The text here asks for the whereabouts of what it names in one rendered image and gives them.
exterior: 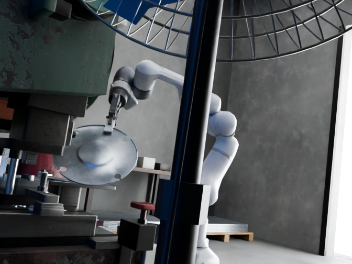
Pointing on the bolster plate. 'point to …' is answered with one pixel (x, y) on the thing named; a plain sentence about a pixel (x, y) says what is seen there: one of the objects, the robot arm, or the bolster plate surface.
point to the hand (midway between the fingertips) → (109, 127)
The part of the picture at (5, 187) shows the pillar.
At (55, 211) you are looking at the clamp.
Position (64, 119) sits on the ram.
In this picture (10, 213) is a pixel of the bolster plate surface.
